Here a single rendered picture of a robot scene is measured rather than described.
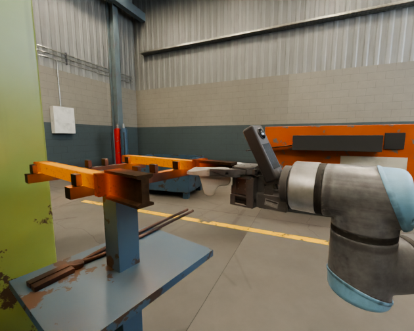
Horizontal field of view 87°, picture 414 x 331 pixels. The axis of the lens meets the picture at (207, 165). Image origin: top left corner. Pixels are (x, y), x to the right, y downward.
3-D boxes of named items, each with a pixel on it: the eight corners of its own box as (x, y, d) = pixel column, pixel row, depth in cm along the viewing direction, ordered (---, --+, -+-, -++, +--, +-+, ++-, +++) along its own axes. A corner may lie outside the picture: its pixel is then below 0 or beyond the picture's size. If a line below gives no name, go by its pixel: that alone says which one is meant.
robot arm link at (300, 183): (315, 165, 35) (325, 160, 42) (283, 163, 37) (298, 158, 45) (311, 220, 36) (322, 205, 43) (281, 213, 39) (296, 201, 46)
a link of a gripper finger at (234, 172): (209, 177, 43) (254, 177, 43) (209, 169, 43) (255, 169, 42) (209, 173, 47) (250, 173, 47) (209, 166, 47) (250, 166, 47)
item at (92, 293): (213, 255, 65) (213, 249, 65) (64, 369, 34) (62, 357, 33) (148, 230, 83) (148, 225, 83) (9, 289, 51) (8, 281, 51)
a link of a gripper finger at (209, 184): (185, 197, 45) (230, 198, 45) (185, 169, 44) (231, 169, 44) (187, 193, 48) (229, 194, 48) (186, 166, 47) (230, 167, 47)
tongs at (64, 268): (186, 210, 100) (186, 207, 100) (194, 211, 98) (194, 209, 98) (26, 286, 49) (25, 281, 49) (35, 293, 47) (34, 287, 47)
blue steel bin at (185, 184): (204, 189, 463) (203, 155, 454) (188, 199, 387) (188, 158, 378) (153, 185, 501) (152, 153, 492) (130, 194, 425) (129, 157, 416)
